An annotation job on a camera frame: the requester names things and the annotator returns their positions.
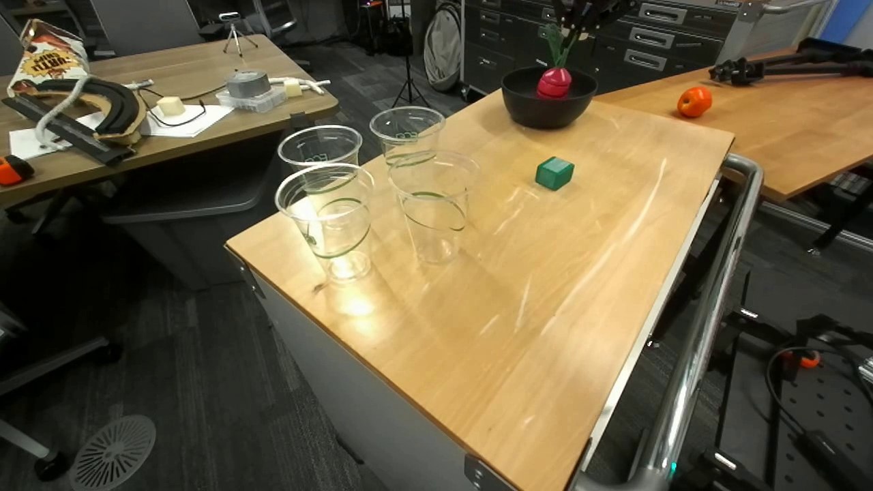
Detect pale yellow small block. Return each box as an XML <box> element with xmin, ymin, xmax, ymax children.
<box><xmin>155</xmin><ymin>93</ymin><xmax>188</xmax><ymax>120</ymax></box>

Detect dark drawer cabinet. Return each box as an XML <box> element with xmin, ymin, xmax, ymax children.
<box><xmin>462</xmin><ymin>0</ymin><xmax>758</xmax><ymax>99</ymax></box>

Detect blue panel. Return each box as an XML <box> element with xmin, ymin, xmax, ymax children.
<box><xmin>815</xmin><ymin>0</ymin><xmax>873</xmax><ymax>50</ymax></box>

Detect dark chair with metal legs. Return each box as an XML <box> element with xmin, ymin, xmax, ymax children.
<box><xmin>0</xmin><ymin>298</ymin><xmax>125</xmax><ymax>487</ymax></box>

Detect black bowl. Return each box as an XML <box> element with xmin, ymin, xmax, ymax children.
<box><xmin>499</xmin><ymin>65</ymin><xmax>599</xmax><ymax>132</ymax></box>

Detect tall black tripod stand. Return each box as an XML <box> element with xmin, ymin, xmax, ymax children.
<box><xmin>388</xmin><ymin>0</ymin><xmax>437</xmax><ymax>114</ymax></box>

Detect large white paper sheet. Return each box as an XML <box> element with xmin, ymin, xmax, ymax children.
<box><xmin>147</xmin><ymin>101</ymin><xmax>234</xmax><ymax>142</ymax></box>

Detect grey tape roll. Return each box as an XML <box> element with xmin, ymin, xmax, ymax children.
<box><xmin>224</xmin><ymin>69</ymin><xmax>272</xmax><ymax>105</ymax></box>

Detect orange object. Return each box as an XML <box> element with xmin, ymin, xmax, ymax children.
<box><xmin>0</xmin><ymin>155</ymin><xmax>39</xmax><ymax>192</ymax></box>

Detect round perforated floor disc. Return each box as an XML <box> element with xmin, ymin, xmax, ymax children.
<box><xmin>66</xmin><ymin>414</ymin><xmax>158</xmax><ymax>491</ymax></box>

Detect small white paper card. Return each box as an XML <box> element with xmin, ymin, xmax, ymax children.
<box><xmin>7</xmin><ymin>127</ymin><xmax>76</xmax><ymax>165</ymax></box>

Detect red toy radish green leaves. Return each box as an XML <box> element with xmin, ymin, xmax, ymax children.
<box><xmin>533</xmin><ymin>23</ymin><xmax>584</xmax><ymax>105</ymax></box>

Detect black flat bar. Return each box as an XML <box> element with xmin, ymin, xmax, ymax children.
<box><xmin>0</xmin><ymin>93</ymin><xmax>133</xmax><ymax>170</ymax></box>

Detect grey office chair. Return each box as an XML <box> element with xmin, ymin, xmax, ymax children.
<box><xmin>85</xmin><ymin>0</ymin><xmax>207</xmax><ymax>57</ymax></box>

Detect mini camera tripod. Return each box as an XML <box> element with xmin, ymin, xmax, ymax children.
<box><xmin>215</xmin><ymin>9</ymin><xmax>264</xmax><ymax>60</ymax></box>

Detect black curved hose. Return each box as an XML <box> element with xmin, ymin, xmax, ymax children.
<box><xmin>24</xmin><ymin>78</ymin><xmax>149</xmax><ymax>150</ymax></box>

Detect orange handled clamp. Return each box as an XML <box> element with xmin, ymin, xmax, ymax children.
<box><xmin>777</xmin><ymin>348</ymin><xmax>827</xmax><ymax>378</ymax></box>

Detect green building block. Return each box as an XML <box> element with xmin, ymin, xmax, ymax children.
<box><xmin>533</xmin><ymin>155</ymin><xmax>578</xmax><ymax>193</ymax></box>

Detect clear plastic container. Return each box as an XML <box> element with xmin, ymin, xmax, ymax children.
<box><xmin>215</xmin><ymin>84</ymin><xmax>295</xmax><ymax>118</ymax></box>

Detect white plug adapter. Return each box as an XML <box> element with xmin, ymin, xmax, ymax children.
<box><xmin>271</xmin><ymin>78</ymin><xmax>335</xmax><ymax>99</ymax></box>

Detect chip bag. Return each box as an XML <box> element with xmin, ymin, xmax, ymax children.
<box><xmin>6</xmin><ymin>19</ymin><xmax>92</xmax><ymax>99</ymax></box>

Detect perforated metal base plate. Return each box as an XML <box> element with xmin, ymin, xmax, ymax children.
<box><xmin>725</xmin><ymin>364</ymin><xmax>873</xmax><ymax>491</ymax></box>

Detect orange toy fruit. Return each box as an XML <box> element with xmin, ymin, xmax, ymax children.
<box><xmin>674</xmin><ymin>84</ymin><xmax>715</xmax><ymax>124</ymax></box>

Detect white tube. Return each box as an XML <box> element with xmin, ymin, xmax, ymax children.
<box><xmin>33</xmin><ymin>72</ymin><xmax>92</xmax><ymax>148</ymax></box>

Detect grey storage bin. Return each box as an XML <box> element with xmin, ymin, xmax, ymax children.
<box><xmin>718</xmin><ymin>0</ymin><xmax>827</xmax><ymax>65</ymax></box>

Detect clear plastic cup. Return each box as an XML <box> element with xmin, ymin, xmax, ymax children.
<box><xmin>396</xmin><ymin>148</ymin><xmax>482</xmax><ymax>267</ymax></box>
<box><xmin>366</xmin><ymin>105</ymin><xmax>447</xmax><ymax>176</ymax></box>
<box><xmin>275</xmin><ymin>124</ymin><xmax>366</xmax><ymax>187</ymax></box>
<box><xmin>272</xmin><ymin>161</ymin><xmax>378</xmax><ymax>285</ymax></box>

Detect black folded tripod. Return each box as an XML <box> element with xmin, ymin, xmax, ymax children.
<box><xmin>707</xmin><ymin>35</ymin><xmax>873</xmax><ymax>91</ymax></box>

